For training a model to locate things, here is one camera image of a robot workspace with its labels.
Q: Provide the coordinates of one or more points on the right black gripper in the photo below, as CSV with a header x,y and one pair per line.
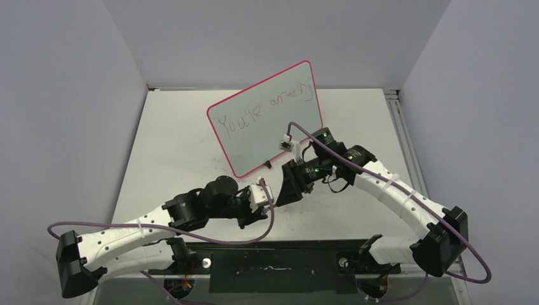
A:
x,y
294,183

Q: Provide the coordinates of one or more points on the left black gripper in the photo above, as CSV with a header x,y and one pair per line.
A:
x,y
249,216

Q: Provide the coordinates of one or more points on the pink framed whiteboard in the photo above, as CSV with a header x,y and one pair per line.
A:
x,y
250,124

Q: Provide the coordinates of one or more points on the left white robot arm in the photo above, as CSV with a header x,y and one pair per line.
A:
x,y
153,240

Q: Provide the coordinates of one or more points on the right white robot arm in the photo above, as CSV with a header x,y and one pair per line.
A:
x,y
438,233

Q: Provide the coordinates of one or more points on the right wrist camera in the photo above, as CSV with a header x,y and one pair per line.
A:
x,y
289,145

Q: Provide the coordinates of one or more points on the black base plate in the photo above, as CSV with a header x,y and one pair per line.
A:
x,y
282,266

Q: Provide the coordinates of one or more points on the aluminium right rail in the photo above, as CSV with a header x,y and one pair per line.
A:
x,y
407,148

